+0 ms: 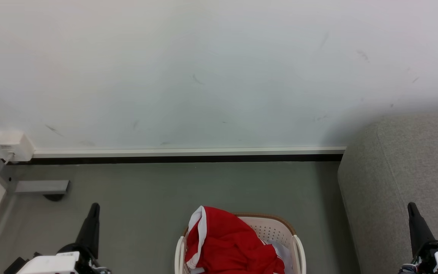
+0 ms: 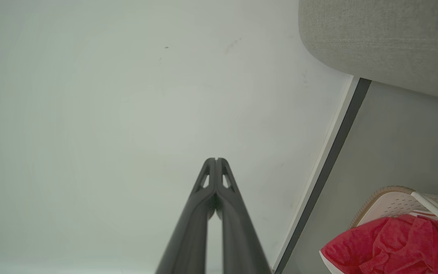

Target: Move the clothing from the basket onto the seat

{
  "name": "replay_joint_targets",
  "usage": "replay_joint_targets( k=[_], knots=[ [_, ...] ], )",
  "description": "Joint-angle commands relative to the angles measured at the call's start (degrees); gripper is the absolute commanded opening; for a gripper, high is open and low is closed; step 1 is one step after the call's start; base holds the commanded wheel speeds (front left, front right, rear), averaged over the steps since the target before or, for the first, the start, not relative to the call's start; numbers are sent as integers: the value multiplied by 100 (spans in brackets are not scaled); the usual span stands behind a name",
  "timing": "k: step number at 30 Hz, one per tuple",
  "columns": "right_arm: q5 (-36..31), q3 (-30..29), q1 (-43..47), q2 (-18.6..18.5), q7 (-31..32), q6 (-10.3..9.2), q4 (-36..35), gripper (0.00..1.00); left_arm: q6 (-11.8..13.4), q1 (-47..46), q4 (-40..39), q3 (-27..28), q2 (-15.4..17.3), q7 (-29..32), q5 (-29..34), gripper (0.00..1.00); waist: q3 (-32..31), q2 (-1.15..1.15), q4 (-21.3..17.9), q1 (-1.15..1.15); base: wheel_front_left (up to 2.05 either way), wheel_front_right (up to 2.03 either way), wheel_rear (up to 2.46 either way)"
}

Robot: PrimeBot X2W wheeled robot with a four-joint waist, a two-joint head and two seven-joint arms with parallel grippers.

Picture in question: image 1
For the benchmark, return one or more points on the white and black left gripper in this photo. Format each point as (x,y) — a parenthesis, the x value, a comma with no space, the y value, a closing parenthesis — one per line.
(51,264)

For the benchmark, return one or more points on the red garment with white trim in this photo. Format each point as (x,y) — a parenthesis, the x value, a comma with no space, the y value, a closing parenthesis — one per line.
(226,243)

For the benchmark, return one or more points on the red and white jersey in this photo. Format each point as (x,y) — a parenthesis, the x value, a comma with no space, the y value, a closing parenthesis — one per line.
(283,255)

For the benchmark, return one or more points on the cream plastic laundry basket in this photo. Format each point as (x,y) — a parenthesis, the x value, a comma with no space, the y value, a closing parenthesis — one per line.
(276,228)

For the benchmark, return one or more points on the grey fabric sofa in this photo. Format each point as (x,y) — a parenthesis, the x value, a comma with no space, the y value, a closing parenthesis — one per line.
(386,182)

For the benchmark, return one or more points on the grey metal base bar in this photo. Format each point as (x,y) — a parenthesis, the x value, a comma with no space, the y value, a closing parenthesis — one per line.
(42,187)

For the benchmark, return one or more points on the white and black baseboard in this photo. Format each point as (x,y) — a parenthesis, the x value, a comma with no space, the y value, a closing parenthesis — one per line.
(184,153)

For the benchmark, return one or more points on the white wall power adapter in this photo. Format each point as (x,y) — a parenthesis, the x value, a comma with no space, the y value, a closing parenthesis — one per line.
(13,146)

